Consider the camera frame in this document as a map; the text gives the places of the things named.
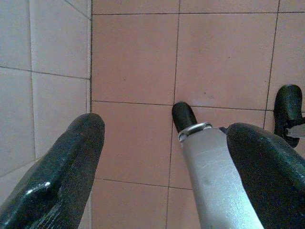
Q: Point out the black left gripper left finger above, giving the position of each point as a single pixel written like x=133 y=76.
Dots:
x=59 y=171

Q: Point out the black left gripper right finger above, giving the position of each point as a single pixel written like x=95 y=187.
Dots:
x=269 y=171

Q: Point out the silver robot right leg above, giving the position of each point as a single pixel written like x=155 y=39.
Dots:
x=297 y=130

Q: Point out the black robot right foot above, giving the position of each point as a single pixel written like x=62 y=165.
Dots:
x=286 y=105

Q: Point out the black robot foot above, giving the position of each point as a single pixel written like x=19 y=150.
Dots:
x=286 y=105
x=183 y=114

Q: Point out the black robot left foot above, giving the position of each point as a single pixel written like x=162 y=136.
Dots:
x=183 y=114

